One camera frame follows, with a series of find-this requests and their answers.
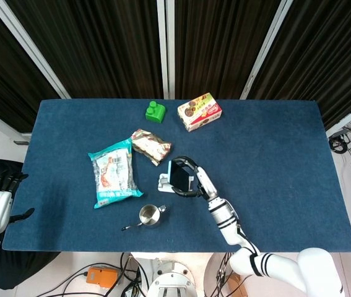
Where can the orange power box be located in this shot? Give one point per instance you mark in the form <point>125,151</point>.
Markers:
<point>101,277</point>

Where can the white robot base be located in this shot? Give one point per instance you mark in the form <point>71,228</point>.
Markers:
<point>171,277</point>

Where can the gold foil snack bag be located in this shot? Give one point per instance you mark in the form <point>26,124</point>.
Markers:
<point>151,146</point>

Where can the green toy block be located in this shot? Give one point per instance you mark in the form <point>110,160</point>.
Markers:
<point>155,112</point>

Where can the white phone stand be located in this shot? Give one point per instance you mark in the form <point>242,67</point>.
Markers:
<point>165,182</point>

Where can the small steel pitcher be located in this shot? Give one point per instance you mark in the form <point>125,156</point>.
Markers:
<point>149,216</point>

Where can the black smartphone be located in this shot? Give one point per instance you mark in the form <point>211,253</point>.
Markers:
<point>179,176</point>

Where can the blue table mat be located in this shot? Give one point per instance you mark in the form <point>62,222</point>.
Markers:
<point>271,161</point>

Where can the teal snack bag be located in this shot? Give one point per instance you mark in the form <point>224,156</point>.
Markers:
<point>114,174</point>

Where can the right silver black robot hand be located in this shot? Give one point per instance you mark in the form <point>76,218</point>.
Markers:
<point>198,182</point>

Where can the red white snack box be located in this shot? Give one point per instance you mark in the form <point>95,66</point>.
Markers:
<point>199,111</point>

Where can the brown cardboard box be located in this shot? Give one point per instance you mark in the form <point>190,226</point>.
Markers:
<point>235,283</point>

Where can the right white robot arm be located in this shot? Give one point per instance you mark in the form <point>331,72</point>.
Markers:
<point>255,241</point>

